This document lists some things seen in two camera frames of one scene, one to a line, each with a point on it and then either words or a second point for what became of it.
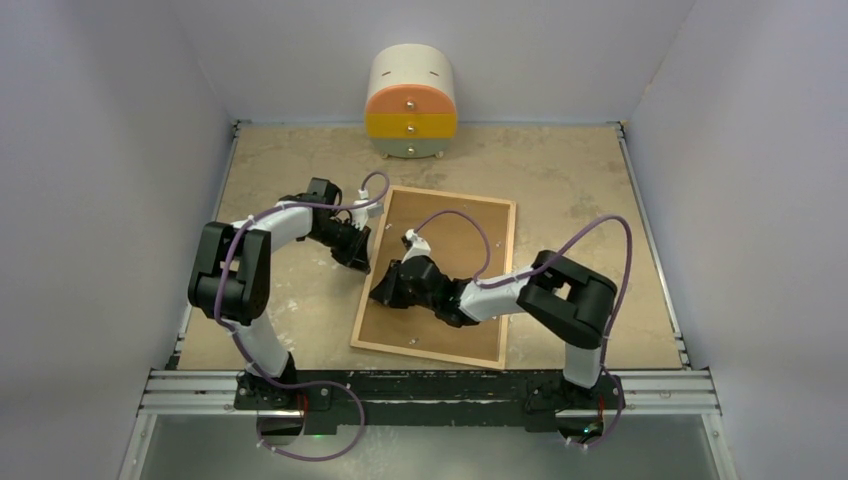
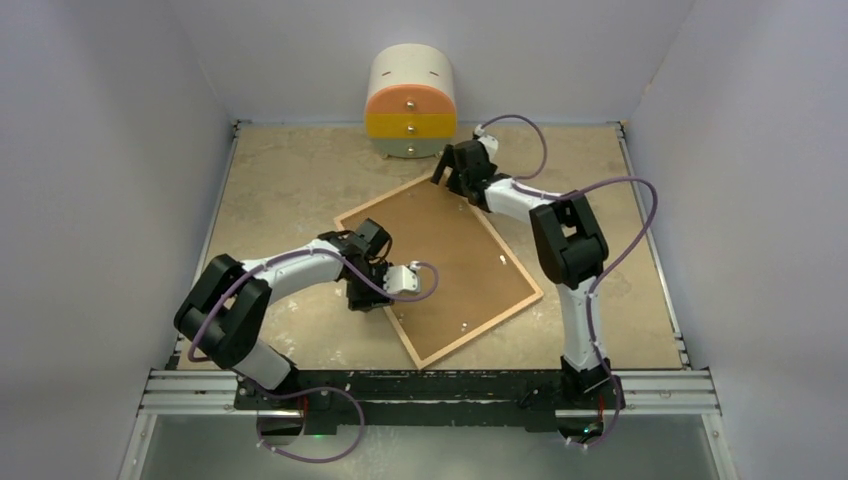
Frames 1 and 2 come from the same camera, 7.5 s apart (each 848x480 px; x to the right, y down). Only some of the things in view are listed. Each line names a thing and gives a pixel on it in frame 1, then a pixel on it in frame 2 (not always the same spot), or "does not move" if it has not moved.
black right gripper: [387, 292] to [445, 161]
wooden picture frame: [374, 268] to [480, 286]
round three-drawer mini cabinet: [411, 107] does not move
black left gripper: [356, 253] to [368, 302]
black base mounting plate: [530, 398] does not move
